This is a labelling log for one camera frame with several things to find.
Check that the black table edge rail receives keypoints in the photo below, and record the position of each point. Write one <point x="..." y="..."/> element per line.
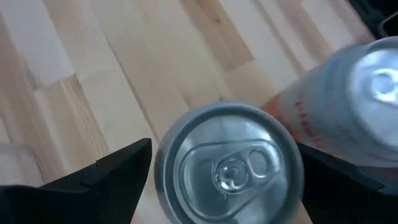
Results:
<point x="370" y="9"/>

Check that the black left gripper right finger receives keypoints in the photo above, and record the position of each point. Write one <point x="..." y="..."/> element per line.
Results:
<point x="335" y="199"/>

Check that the orange and grey Spindrift can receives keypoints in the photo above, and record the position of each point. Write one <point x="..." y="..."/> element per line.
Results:
<point x="230" y="174"/>
<point x="342" y="102"/>

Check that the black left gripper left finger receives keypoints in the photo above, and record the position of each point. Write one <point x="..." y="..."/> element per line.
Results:
<point x="93" y="199"/>

